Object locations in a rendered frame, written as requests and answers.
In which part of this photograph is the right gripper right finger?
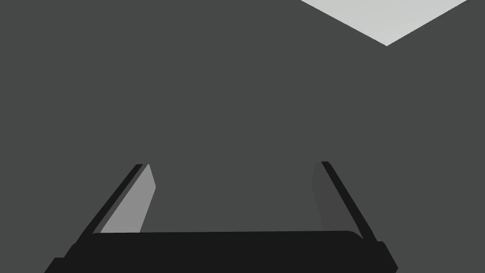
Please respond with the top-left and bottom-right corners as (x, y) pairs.
(311, 161), (378, 242)

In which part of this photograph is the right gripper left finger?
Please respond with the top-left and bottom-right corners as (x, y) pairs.
(77, 163), (157, 244)

